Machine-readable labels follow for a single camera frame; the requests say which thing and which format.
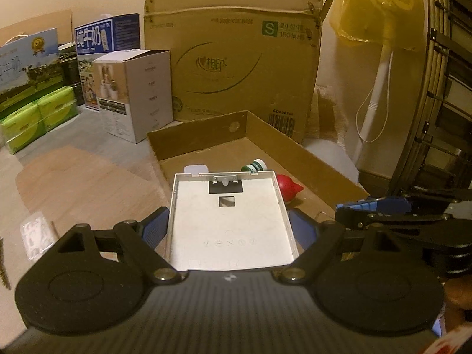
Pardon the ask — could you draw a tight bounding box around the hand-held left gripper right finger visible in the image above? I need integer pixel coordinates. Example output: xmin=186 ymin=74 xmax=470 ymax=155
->
xmin=278 ymin=208 xmax=419 ymax=285

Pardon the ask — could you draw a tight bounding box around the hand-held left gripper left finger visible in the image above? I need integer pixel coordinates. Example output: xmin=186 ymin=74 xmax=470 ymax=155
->
xmin=55 ymin=206 xmax=189 ymax=285

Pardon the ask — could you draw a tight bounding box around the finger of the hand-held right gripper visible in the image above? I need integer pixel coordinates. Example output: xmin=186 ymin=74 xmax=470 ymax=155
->
xmin=335 ymin=206 xmax=455 ymax=231
xmin=347 ymin=196 xmax=411 ymax=212

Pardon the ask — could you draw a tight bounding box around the red toy figure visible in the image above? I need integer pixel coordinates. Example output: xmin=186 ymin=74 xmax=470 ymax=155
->
xmin=276 ymin=174 xmax=305 ymax=203

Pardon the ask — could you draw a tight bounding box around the white plastic panel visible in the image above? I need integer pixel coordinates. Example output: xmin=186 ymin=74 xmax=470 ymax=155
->
xmin=165 ymin=170 xmax=299 ymax=271

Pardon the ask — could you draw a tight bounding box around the green and white small bottle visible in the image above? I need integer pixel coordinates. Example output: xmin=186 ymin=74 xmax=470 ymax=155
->
xmin=241 ymin=158 xmax=268 ymax=173

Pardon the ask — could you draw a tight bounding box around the shallow cardboard box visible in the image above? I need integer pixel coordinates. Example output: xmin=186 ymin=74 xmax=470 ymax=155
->
xmin=147 ymin=110 xmax=370 ymax=229

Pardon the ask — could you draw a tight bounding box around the person's right hand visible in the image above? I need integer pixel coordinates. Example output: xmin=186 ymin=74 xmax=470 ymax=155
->
xmin=442 ymin=278 xmax=472 ymax=340

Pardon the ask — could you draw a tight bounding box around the white standing fan pole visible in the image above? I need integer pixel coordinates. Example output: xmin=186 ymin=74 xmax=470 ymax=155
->
xmin=356 ymin=50 xmax=393 ymax=144

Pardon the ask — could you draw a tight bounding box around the white plastic packet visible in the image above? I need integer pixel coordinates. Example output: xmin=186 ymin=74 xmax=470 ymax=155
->
xmin=20 ymin=212 xmax=60 ymax=259

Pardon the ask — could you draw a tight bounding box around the white product box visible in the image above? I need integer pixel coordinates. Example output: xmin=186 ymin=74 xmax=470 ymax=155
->
xmin=93 ymin=49 xmax=173 ymax=144

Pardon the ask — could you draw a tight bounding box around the green tissue pack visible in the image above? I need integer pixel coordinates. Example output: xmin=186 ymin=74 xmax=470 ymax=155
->
xmin=0 ymin=103 xmax=39 ymax=130
xmin=5 ymin=118 xmax=47 ymax=154
xmin=37 ymin=86 xmax=79 ymax=117
xmin=42 ymin=102 xmax=80 ymax=132

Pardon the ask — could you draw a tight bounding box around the large printed cardboard box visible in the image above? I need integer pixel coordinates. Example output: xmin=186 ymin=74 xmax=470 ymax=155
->
xmin=144 ymin=7 xmax=323 ymax=144

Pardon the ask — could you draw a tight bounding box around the dark green carton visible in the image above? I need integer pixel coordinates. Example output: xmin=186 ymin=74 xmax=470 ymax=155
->
xmin=58 ymin=42 xmax=83 ymax=106

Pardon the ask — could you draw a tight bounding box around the yellow plastic bag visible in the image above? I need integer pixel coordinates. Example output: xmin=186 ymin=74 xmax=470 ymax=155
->
xmin=329 ymin=0 xmax=428 ymax=50

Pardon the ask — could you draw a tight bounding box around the dark blue milk carton box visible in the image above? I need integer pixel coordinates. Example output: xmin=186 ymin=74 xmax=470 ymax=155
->
xmin=74 ymin=13 xmax=141 ymax=112

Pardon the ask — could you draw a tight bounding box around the light blue milk carton box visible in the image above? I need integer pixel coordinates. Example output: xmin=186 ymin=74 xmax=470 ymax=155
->
xmin=0 ymin=27 xmax=60 ymax=100

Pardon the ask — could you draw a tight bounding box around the wooden board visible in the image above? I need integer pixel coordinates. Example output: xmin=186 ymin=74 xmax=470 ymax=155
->
xmin=0 ymin=9 xmax=73 ymax=48

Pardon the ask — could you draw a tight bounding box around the black folding metal frame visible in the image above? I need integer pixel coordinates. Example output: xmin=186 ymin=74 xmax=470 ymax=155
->
xmin=391 ymin=0 xmax=472 ymax=207

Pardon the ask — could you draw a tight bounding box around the bronze metal chain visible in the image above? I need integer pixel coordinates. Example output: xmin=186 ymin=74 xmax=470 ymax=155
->
xmin=0 ymin=239 xmax=10 ymax=290

